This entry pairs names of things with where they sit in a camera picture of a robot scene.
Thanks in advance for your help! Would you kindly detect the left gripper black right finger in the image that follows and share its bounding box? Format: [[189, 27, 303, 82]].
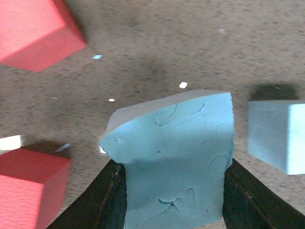
[[223, 159, 305, 229]]

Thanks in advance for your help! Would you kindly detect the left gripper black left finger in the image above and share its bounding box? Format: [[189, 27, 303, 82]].
[[48, 160, 126, 229]]

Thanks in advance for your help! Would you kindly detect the smooth light blue foam block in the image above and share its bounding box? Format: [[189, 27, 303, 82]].
[[248, 100, 305, 175]]

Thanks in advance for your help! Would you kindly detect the worn light blue foam block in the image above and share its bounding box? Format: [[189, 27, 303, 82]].
[[99, 89, 234, 229]]

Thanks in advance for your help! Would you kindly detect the red foam block near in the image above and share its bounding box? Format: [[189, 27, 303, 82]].
[[0, 147, 72, 229]]

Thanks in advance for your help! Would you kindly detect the dark red foam block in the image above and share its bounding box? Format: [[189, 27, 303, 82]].
[[0, 0, 87, 72]]

